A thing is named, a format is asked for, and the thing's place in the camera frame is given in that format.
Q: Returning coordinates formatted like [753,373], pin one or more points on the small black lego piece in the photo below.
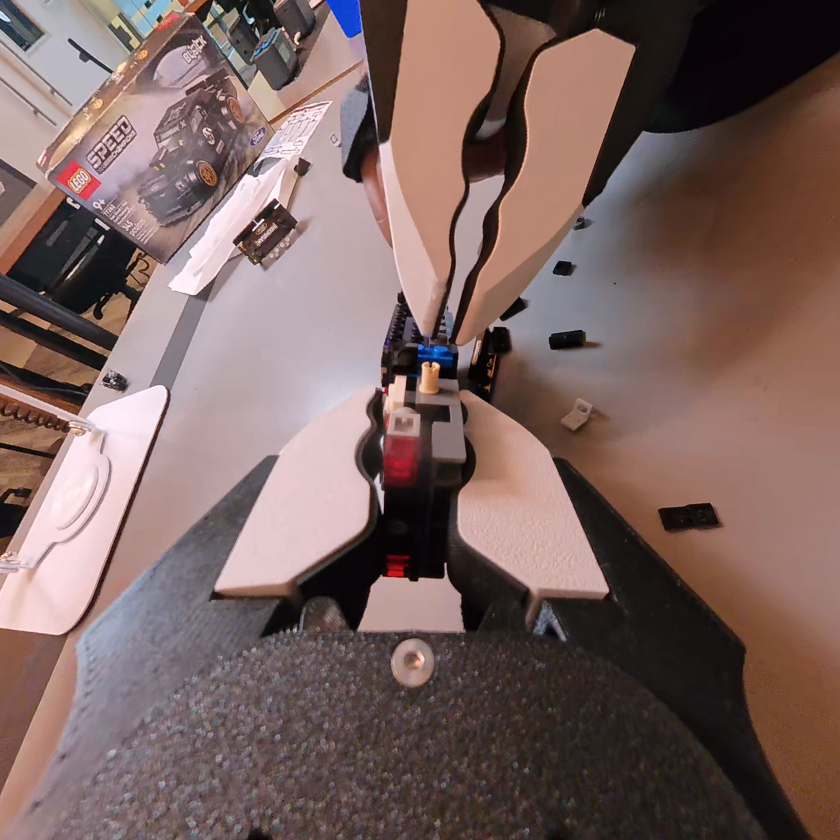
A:
[302,166]

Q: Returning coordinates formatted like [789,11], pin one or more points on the black stickered lego panel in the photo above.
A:
[266,233]

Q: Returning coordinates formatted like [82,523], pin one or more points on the small blue lego plate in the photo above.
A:
[436,354]

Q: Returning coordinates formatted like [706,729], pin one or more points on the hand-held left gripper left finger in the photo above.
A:
[302,518]

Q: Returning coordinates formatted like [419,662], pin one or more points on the lego car model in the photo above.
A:
[400,459]

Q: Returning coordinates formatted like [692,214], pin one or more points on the lego set box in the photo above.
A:
[164,131]

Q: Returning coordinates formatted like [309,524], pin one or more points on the tiny black lego part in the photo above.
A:
[115,381]

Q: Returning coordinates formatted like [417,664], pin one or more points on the black office chair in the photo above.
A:
[111,289]

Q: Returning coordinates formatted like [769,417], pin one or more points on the long black lego plate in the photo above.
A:
[484,367]

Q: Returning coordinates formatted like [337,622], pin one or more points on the white printed paper sheet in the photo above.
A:
[295,131]

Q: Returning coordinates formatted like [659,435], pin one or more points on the black metal stand pole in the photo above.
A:
[39,308]

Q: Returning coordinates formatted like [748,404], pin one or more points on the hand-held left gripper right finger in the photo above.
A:
[525,518]

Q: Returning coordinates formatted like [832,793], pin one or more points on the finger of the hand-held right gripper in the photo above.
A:
[564,131]
[433,98]

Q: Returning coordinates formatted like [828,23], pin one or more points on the person's right hand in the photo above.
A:
[489,157]

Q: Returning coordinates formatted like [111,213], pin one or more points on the flat black lego plate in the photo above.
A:
[689,517]

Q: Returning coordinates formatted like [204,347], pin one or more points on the white book stand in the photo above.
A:
[85,492]

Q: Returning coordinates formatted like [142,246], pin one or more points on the blue plastic bin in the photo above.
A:
[344,16]

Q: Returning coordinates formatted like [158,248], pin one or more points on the small grey lego tile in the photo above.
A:
[577,415]

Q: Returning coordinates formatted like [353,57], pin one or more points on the white numbered paper bag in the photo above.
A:
[223,229]

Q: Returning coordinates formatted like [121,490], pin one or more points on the black lego slope piece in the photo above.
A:
[516,308]
[568,339]
[502,338]

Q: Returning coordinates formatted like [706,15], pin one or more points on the dark waste bin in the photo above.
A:
[275,56]

